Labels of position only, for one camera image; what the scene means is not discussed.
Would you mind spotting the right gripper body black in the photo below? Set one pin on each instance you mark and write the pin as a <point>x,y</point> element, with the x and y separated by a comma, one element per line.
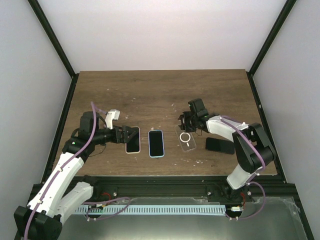
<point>190,122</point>

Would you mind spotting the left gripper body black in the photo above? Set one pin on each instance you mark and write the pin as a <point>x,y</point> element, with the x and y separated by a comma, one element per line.
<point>119,140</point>

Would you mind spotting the pink phone black screen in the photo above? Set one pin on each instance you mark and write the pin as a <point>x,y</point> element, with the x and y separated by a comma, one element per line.
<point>133,140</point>

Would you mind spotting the white phone case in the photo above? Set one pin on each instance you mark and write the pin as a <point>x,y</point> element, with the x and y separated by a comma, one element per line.
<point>139,150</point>

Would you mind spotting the clear magsafe phone case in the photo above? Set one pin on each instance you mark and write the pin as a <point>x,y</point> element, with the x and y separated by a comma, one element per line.
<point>186,139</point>

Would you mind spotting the light blue phone case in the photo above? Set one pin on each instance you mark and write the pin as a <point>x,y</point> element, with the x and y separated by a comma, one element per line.
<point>163,150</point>

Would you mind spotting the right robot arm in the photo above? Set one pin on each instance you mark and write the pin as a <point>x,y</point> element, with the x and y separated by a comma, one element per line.
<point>252,146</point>

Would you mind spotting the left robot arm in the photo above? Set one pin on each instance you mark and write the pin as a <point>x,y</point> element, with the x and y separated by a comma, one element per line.
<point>45,214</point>

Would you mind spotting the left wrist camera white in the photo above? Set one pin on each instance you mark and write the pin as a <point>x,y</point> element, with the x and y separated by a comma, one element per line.
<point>112,115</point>

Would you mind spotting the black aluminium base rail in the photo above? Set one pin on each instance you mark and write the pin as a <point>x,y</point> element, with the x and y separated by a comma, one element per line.
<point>215,188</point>

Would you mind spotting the light blue slotted cable duct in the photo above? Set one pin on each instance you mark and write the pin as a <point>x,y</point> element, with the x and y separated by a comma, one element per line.
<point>202,210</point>

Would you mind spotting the right black frame post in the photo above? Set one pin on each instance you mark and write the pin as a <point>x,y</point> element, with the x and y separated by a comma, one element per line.
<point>279,22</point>

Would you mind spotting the black frame post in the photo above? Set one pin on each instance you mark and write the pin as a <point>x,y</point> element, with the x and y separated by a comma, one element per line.
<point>279,22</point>
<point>43,20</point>

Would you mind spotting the left black frame post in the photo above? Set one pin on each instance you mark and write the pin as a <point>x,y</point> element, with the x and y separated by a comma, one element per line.
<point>43,20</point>

